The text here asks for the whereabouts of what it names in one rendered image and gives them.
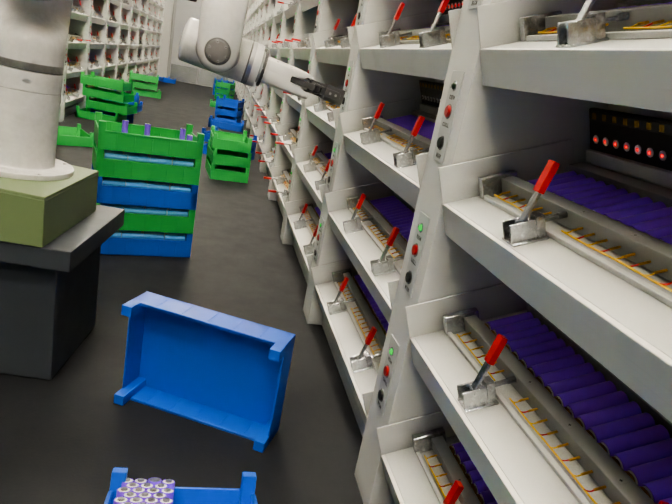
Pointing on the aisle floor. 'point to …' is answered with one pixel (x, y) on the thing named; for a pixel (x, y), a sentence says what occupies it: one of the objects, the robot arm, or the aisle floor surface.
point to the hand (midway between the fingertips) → (332, 94)
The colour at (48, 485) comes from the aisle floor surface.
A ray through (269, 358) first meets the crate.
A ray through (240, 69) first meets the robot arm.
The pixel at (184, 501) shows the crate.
